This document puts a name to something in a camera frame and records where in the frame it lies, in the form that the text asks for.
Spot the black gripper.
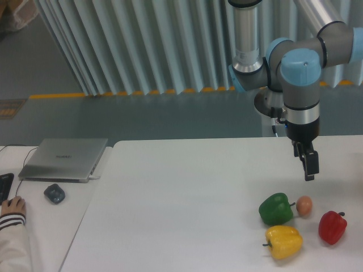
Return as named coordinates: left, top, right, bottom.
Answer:
left=285, top=118, right=320, bottom=181

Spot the red bell pepper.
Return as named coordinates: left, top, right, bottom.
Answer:
left=318, top=211, right=347, bottom=245

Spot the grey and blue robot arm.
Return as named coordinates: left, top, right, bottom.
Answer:
left=229, top=1, right=362, bottom=181

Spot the white striped sleeve forearm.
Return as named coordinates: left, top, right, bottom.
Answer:
left=1, top=213, right=33, bottom=271

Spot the person's hand on mouse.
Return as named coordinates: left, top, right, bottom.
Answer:
left=1, top=196, right=26, bottom=228

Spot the brown egg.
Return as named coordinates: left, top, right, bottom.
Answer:
left=296, top=195, right=313, bottom=216

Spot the green bell pepper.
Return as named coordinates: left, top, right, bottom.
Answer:
left=259, top=193, right=296, bottom=226

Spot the yellow bell pepper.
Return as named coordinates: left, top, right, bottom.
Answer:
left=263, top=226, right=303, bottom=260

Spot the white corrugated folding screen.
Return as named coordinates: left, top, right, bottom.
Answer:
left=33, top=0, right=363, bottom=99

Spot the silver closed laptop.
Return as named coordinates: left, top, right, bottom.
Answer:
left=18, top=138, right=108, bottom=183

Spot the black keyboard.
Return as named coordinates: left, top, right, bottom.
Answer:
left=0, top=173, right=14, bottom=203

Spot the cardboard box with plastic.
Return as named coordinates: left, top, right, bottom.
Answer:
left=1, top=0, right=39, bottom=41

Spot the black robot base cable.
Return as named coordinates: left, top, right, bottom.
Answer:
left=269, top=107, right=280, bottom=138

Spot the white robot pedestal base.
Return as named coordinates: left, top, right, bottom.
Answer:
left=253, top=87, right=287, bottom=138

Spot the black mouse cable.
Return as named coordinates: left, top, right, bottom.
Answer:
left=0, top=143, right=39, bottom=199

